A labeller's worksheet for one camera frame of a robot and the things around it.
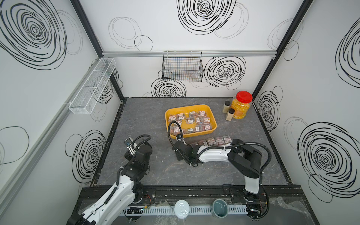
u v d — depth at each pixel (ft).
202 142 3.00
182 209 2.15
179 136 2.60
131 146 2.23
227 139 3.07
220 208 2.29
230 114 3.28
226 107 3.45
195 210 2.11
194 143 2.99
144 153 2.02
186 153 2.24
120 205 1.81
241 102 3.09
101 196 1.59
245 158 1.65
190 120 3.37
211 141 3.01
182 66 4.73
